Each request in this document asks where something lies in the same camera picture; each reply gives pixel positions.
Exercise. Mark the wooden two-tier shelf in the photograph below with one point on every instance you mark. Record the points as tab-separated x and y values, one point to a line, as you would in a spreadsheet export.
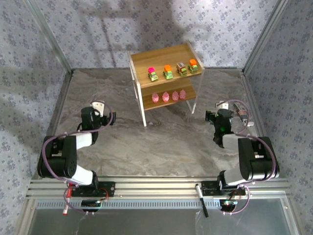
161	57

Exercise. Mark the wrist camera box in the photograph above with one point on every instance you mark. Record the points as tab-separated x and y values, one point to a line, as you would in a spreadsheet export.
98	107
223	105

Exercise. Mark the red marker pen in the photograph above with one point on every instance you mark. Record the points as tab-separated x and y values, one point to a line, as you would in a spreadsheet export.
65	210

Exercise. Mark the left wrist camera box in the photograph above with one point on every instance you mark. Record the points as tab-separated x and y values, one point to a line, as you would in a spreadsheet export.
98	107

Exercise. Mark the grey tool with red stripes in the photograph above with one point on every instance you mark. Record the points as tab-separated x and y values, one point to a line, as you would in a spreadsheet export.
242	113

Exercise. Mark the green toy truck pink top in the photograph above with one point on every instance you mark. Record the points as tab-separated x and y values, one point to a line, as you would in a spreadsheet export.
152	74

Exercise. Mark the green toy truck orange top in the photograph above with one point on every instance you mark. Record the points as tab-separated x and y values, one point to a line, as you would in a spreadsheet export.
168	72
193	65

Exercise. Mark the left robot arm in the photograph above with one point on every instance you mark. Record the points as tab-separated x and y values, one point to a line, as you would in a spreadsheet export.
58	159

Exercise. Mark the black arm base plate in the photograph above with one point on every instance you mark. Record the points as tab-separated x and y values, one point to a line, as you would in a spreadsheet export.
110	188
207	188

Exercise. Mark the black controller board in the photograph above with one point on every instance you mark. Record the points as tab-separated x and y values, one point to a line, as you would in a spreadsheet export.
228	204
90	204

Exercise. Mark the black marker pen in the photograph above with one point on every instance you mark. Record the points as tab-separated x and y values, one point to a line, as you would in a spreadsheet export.
204	208

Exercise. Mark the aluminium mounting rail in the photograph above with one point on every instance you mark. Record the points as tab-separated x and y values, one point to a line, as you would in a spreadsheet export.
156	186

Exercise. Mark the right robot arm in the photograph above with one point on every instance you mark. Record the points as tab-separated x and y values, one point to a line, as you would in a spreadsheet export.
254	161

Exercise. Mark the grey glossy panel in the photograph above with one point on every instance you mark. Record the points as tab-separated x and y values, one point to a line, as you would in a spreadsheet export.
146	222

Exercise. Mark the aluminium frame post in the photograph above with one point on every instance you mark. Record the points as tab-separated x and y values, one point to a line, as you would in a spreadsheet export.
51	36
265	36

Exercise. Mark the pink plastic pig toy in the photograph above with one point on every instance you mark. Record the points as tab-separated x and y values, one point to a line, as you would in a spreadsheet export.
175	95
155	97
182	94
165	96

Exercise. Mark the green toy truck brown box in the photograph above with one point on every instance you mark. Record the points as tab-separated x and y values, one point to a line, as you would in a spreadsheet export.
181	69

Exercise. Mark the aluminium side rail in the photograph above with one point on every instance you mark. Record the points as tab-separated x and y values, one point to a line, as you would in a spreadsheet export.
253	98
61	98

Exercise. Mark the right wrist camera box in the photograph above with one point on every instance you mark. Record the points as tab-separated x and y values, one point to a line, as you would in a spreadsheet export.
223	105

